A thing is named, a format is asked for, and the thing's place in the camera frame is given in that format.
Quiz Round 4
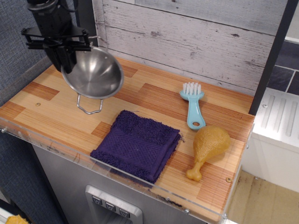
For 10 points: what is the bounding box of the folded purple cloth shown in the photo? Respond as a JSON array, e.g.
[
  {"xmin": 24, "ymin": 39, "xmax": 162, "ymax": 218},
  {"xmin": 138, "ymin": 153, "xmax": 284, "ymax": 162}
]
[{"xmin": 90, "ymin": 110, "xmax": 181, "ymax": 184}]

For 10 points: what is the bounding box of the clear acrylic edge guard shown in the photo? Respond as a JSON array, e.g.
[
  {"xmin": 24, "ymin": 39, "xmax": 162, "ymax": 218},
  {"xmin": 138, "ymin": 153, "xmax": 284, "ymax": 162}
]
[{"xmin": 0, "ymin": 118, "xmax": 228, "ymax": 222}]

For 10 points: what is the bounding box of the yellow toy at corner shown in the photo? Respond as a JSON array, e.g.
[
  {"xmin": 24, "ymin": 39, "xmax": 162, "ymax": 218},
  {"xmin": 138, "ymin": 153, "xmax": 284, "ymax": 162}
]
[{"xmin": 5, "ymin": 215, "xmax": 29, "ymax": 224}]

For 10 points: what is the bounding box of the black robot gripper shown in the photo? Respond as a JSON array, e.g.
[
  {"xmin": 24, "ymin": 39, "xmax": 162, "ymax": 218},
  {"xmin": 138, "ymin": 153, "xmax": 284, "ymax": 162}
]
[{"xmin": 21, "ymin": 0, "xmax": 92, "ymax": 74}]

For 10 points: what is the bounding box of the steel pan with wire handles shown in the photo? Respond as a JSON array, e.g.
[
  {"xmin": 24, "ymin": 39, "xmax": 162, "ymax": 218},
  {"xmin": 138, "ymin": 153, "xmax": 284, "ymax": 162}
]
[{"xmin": 61, "ymin": 43, "xmax": 124, "ymax": 114}]

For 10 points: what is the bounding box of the white toy sink unit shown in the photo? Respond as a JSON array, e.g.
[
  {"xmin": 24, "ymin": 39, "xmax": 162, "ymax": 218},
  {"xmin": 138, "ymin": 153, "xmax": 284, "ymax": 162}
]
[{"xmin": 242, "ymin": 88, "xmax": 299, "ymax": 192}]

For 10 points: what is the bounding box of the black right frame post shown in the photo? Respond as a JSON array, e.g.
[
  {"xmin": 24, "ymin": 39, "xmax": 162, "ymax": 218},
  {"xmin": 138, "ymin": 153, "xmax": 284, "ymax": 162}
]
[{"xmin": 249, "ymin": 0, "xmax": 299, "ymax": 115}]

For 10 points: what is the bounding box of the grey toy fridge front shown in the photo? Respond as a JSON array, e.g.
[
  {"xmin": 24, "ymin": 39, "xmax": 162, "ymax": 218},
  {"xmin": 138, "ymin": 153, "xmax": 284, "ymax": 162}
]
[{"xmin": 30, "ymin": 142, "xmax": 208, "ymax": 224}]

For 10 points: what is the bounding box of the light blue dish brush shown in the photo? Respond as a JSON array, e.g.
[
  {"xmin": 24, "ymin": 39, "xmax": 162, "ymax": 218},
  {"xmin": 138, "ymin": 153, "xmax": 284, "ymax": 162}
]
[{"xmin": 180, "ymin": 82, "xmax": 206, "ymax": 131}]

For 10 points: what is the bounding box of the yellow toy chicken drumstick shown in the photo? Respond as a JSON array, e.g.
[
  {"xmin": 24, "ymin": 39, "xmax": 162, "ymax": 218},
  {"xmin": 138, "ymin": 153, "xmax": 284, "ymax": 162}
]
[{"xmin": 186, "ymin": 126, "xmax": 231, "ymax": 181}]

